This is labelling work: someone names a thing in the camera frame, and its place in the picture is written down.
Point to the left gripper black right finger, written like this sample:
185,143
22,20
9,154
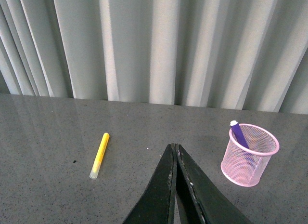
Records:
199,200

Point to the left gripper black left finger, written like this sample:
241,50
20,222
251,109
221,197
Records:
157,204

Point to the purple marker pen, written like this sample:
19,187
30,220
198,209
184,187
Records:
236,129

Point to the pink mesh pen cup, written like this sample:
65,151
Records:
262,146

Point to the yellow marker pen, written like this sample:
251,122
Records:
99,156

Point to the grey pleated curtain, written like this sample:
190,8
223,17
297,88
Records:
236,54

